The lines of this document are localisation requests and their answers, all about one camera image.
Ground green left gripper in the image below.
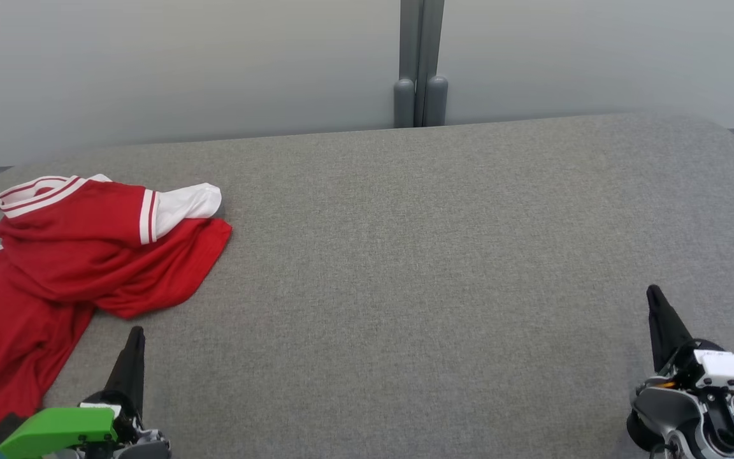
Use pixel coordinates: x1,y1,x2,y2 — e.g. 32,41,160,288
0,326,171,459

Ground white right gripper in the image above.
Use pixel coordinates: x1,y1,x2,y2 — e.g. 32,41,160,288
626,284,734,459

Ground red shirt white sleeves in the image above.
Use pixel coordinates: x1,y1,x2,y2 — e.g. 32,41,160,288
0,173,233,320

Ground dark red shirt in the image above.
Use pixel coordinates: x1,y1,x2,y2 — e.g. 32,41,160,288
0,245,97,459

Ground grey partition post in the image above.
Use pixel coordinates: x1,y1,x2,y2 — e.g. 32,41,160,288
394,0,449,129

